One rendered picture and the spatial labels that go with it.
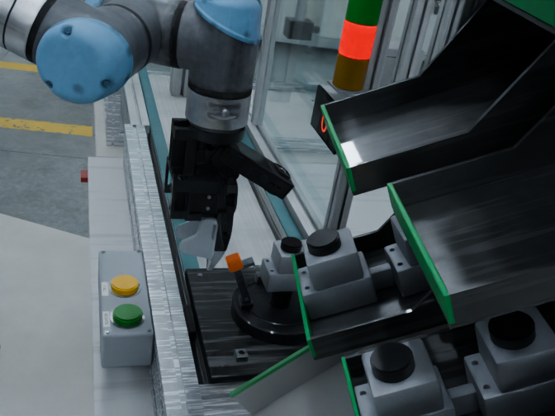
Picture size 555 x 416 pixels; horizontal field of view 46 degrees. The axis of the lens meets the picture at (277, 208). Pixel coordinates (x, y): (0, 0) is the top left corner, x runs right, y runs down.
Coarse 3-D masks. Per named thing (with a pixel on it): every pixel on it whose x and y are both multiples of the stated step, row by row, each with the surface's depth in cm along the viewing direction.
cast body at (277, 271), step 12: (276, 240) 91; (288, 240) 90; (300, 240) 90; (276, 252) 90; (288, 252) 88; (300, 252) 89; (264, 264) 91; (276, 264) 90; (288, 264) 88; (264, 276) 91; (276, 276) 89; (288, 276) 89; (276, 288) 90; (288, 288) 91
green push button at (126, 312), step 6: (120, 306) 91; (126, 306) 91; (132, 306) 91; (114, 312) 90; (120, 312) 90; (126, 312) 90; (132, 312) 90; (138, 312) 90; (114, 318) 89; (120, 318) 89; (126, 318) 89; (132, 318) 89; (138, 318) 89; (120, 324) 89; (126, 324) 89; (132, 324) 89
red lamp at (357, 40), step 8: (344, 24) 96; (352, 24) 94; (344, 32) 96; (352, 32) 95; (360, 32) 94; (368, 32) 95; (344, 40) 96; (352, 40) 95; (360, 40) 95; (368, 40) 95; (344, 48) 96; (352, 48) 96; (360, 48) 95; (368, 48) 96; (352, 56) 96; (360, 56) 96; (368, 56) 97
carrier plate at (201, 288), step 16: (192, 272) 101; (208, 272) 102; (224, 272) 102; (192, 288) 97; (208, 288) 98; (224, 288) 99; (192, 304) 95; (208, 304) 95; (224, 304) 95; (208, 320) 91; (224, 320) 92; (208, 336) 88; (224, 336) 89; (240, 336) 89; (208, 352) 86; (224, 352) 86; (256, 352) 87; (272, 352) 87; (288, 352) 88; (208, 368) 83; (224, 368) 83; (240, 368) 84; (256, 368) 84
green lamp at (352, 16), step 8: (352, 0) 93; (360, 0) 92; (368, 0) 92; (376, 0) 92; (352, 8) 94; (360, 8) 93; (368, 8) 93; (376, 8) 93; (352, 16) 94; (360, 16) 93; (368, 16) 93; (376, 16) 94; (360, 24) 94; (368, 24) 94; (376, 24) 95
